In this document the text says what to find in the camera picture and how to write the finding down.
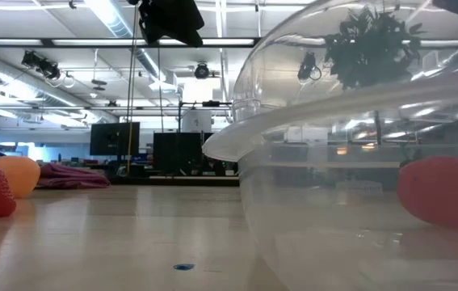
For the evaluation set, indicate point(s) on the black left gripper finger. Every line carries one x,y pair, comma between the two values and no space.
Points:
145,20
176,20

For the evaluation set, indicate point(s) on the clear plastic tupperware container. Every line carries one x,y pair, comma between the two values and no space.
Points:
228,141

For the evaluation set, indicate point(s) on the red strawberry with green leaf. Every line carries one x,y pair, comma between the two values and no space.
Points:
442,194

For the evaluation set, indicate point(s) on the orange toy fruit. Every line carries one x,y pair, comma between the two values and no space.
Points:
20,174

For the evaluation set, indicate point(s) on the white cylindrical tank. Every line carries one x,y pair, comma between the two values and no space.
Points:
196,121

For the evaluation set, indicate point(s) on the green leafy plant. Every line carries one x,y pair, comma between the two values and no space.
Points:
370,52

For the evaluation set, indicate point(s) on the black ceiling mounted device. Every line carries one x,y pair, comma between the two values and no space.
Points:
40,64

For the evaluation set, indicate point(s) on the black computer monitor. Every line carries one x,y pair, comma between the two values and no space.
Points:
180,153
113,139

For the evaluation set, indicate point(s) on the purple folded cloth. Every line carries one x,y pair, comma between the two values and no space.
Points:
71,178

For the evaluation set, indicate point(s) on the blue table sticker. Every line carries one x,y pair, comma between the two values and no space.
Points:
183,267

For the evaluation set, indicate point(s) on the silver ceiling duct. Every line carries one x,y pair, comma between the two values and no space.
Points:
111,20

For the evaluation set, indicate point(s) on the black overhead camera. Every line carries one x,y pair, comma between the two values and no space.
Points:
201,71

